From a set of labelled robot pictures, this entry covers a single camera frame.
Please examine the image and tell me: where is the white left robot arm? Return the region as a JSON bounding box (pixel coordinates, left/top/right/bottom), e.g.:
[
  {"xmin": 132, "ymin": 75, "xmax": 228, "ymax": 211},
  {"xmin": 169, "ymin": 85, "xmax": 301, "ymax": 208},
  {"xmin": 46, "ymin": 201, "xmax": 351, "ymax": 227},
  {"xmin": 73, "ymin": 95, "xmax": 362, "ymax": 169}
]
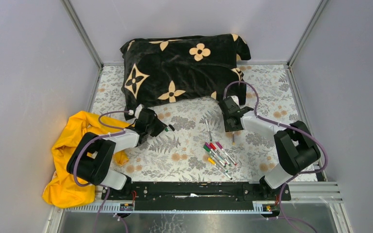
[{"xmin": 66, "ymin": 105, "xmax": 170, "ymax": 200}]

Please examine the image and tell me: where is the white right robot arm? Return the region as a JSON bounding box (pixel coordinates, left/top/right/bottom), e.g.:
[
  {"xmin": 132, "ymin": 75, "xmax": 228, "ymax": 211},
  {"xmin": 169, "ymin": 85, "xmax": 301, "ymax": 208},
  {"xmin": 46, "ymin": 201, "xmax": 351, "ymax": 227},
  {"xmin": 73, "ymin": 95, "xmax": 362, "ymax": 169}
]
[{"xmin": 218, "ymin": 96, "xmax": 321, "ymax": 200}]

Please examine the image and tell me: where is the black floral pillow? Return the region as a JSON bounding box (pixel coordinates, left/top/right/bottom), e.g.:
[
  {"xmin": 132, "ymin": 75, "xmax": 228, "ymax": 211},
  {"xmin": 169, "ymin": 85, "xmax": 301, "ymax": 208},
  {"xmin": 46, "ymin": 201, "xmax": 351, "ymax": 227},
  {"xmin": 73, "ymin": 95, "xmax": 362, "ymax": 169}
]
[{"xmin": 120, "ymin": 33, "xmax": 251, "ymax": 120}]

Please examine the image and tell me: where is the yellow cloth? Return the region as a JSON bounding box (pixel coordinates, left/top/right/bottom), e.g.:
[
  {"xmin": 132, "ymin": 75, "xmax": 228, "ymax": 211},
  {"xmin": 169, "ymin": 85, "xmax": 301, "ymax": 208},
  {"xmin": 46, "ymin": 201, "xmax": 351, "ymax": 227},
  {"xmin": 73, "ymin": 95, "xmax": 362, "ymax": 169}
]
[{"xmin": 42, "ymin": 111, "xmax": 118, "ymax": 209}]

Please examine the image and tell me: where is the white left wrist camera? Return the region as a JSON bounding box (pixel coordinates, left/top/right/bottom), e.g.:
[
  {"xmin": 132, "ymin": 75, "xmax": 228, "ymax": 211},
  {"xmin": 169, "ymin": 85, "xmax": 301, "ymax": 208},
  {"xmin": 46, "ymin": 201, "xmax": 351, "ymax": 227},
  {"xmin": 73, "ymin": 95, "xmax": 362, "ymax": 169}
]
[{"xmin": 128, "ymin": 104, "xmax": 144, "ymax": 119}]

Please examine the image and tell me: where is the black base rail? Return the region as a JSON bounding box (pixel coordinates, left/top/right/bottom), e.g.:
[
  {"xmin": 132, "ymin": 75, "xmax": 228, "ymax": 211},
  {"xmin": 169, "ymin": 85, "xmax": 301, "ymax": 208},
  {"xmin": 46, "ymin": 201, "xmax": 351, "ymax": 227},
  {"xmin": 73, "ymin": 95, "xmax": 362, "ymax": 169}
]
[{"xmin": 101, "ymin": 182, "xmax": 291, "ymax": 211}]

